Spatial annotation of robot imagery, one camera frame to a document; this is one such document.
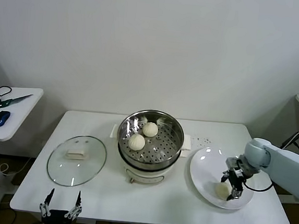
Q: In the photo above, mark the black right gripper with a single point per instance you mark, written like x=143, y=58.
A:
x=238, y=178

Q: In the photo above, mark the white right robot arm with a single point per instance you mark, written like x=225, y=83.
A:
x=286, y=160

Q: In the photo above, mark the blue computer mouse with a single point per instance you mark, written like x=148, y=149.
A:
x=0, y=118

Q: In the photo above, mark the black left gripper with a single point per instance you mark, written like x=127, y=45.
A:
x=56, y=219

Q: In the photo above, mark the white round plate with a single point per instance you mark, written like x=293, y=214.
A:
x=204, y=174

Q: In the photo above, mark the white steamed baozi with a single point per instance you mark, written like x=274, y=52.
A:
x=150, y=129
x=221, y=190
x=137, y=142

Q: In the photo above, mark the stainless steel steamer basket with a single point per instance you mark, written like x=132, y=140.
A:
x=167, y=145

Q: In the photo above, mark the white side table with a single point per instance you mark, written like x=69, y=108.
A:
x=20, y=121

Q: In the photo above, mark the glass pot lid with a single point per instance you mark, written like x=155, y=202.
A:
x=76, y=168

